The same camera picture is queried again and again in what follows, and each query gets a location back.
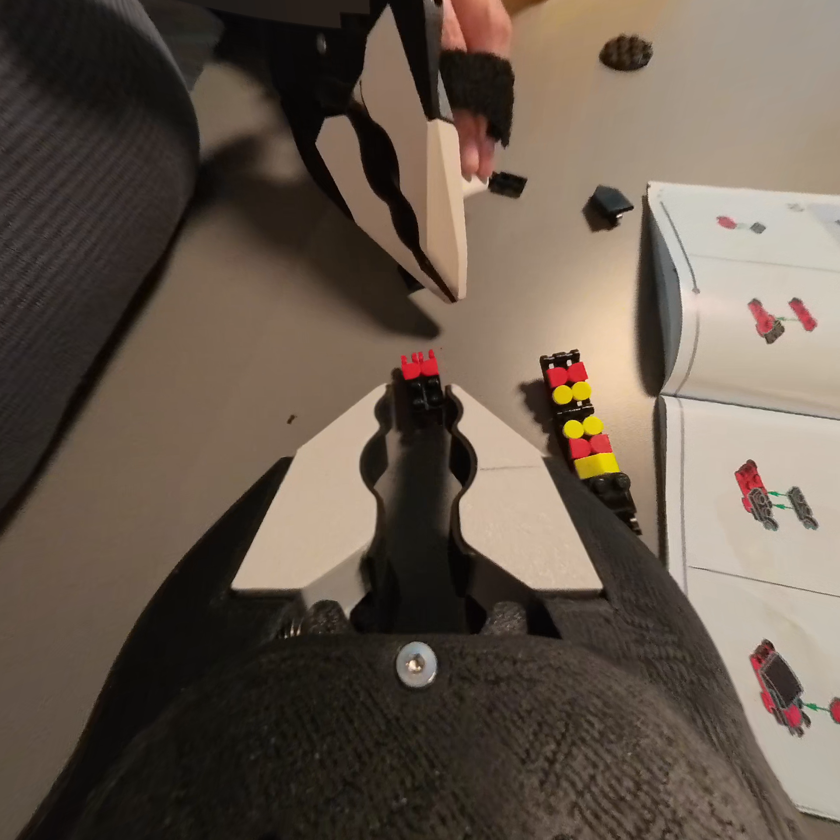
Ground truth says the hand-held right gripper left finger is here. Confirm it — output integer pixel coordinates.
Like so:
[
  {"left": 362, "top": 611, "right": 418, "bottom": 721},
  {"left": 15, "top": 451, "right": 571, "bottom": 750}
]
[{"left": 230, "top": 384, "right": 403, "bottom": 595}]

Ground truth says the round dark brown lego plate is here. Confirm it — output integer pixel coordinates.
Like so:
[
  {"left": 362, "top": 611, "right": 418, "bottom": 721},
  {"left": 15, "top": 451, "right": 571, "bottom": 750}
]
[{"left": 600, "top": 34, "right": 655, "bottom": 72}]

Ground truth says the small black red lego assembly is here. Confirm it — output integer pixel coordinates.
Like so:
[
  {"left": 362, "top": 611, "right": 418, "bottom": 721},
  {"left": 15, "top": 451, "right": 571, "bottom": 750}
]
[{"left": 399, "top": 349, "right": 442, "bottom": 429}]

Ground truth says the person's left hand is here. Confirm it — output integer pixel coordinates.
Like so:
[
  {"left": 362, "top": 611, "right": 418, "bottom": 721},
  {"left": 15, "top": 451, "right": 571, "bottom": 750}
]
[{"left": 440, "top": 0, "right": 515, "bottom": 183}]

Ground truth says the long red yellow lego assembly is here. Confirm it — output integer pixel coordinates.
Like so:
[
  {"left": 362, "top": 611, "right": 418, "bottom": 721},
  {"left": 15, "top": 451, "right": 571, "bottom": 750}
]
[{"left": 539, "top": 349, "right": 644, "bottom": 536}]

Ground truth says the dark brown lego slope piece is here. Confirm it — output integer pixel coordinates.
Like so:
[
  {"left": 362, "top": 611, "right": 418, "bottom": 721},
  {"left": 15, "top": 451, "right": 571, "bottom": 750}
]
[{"left": 584, "top": 185, "right": 636, "bottom": 231}]

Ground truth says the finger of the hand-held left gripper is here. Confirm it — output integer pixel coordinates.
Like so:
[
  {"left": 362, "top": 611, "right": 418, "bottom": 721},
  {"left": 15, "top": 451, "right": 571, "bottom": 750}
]
[
  {"left": 356, "top": 5, "right": 469, "bottom": 304},
  {"left": 317, "top": 110, "right": 454, "bottom": 303}
]

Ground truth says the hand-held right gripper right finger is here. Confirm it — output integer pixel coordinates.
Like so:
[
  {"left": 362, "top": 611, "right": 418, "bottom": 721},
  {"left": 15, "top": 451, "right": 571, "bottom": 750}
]
[{"left": 445, "top": 384, "right": 606, "bottom": 599}]

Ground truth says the person's left forearm grey sleeve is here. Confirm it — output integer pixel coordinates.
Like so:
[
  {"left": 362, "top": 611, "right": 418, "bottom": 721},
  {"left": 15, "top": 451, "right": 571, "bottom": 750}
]
[{"left": 0, "top": 0, "right": 202, "bottom": 521}]

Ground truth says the lego instruction booklet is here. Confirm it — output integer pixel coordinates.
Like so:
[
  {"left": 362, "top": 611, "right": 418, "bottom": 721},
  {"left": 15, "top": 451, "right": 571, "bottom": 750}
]
[{"left": 646, "top": 180, "right": 840, "bottom": 823}]

